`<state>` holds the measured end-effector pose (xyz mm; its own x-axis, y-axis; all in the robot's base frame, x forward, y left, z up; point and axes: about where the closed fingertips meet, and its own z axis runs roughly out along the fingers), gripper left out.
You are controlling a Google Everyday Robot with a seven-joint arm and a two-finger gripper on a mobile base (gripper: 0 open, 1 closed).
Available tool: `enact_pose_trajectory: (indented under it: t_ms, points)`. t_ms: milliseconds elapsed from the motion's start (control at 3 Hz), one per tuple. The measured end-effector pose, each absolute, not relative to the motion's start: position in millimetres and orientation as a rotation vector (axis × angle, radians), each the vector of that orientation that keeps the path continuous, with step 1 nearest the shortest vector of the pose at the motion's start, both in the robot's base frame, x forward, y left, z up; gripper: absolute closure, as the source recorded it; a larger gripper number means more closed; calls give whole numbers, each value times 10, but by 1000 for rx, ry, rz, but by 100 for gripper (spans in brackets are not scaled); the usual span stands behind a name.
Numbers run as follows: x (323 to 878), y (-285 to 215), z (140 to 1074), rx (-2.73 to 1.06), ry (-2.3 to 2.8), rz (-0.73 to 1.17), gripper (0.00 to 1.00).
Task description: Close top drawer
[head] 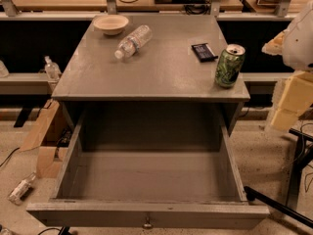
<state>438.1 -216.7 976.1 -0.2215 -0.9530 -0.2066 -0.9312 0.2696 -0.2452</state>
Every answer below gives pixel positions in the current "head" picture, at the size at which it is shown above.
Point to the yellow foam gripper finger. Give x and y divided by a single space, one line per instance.
292 97

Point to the black snack bar packet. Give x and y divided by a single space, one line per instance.
204 53

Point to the green soda can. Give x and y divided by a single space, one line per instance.
229 65

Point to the plastic bottle on floor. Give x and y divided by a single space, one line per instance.
18 192

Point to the beige paper bowl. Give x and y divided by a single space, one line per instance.
111 24

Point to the grey top drawer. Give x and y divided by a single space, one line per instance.
159 168

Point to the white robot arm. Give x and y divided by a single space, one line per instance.
298 41

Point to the clear plastic water bottle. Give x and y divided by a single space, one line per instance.
133 42

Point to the grey wooden drawer cabinet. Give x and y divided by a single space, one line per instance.
166 68

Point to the cardboard box on floor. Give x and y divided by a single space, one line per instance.
45 136

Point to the clear bottle on shelf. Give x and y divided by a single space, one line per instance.
52 69

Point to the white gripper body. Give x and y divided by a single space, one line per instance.
299 41

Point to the black chair base leg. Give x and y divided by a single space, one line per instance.
252 195

